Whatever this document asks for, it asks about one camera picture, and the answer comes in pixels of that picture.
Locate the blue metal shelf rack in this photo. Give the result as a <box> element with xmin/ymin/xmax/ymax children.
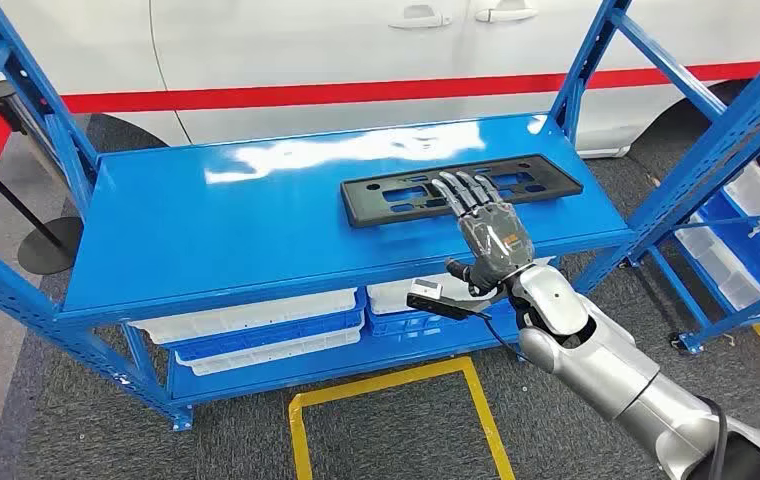
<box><xmin>0</xmin><ymin>0</ymin><xmax>760</xmax><ymax>433</ymax></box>

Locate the blue wheeled shelf cart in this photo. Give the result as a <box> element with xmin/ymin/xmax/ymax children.
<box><xmin>644</xmin><ymin>155</ymin><xmax>760</xmax><ymax>356</ymax></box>

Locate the black stanchion with round base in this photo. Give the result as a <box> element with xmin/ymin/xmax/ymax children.
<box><xmin>0</xmin><ymin>142</ymin><xmax>84</xmax><ymax>276</ymax></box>

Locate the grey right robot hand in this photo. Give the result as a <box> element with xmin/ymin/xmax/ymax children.
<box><xmin>430</xmin><ymin>169</ymin><xmax>536</xmax><ymax>297</ymax></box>

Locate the blue plastic bin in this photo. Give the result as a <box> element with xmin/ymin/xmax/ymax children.
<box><xmin>696</xmin><ymin>190</ymin><xmax>760</xmax><ymax>293</ymax></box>
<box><xmin>366</xmin><ymin>301</ymin><xmax>520</xmax><ymax>339</ymax></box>

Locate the black plastic plate part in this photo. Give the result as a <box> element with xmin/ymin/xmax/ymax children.
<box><xmin>340</xmin><ymin>154</ymin><xmax>585</xmax><ymax>230</ymax></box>

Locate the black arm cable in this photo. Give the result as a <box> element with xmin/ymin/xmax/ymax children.
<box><xmin>701</xmin><ymin>396</ymin><xmax>731</xmax><ymax>480</ymax></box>

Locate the black camera cable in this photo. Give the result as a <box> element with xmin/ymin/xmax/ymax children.
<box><xmin>475</xmin><ymin>311</ymin><xmax>534</xmax><ymax>364</ymax></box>

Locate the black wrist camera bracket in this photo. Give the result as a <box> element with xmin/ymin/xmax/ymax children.
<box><xmin>406</xmin><ymin>291</ymin><xmax>510</xmax><ymax>324</ymax></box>

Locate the white car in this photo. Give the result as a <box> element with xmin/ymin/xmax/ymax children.
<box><xmin>0</xmin><ymin>0</ymin><xmax>760</xmax><ymax>160</ymax></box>

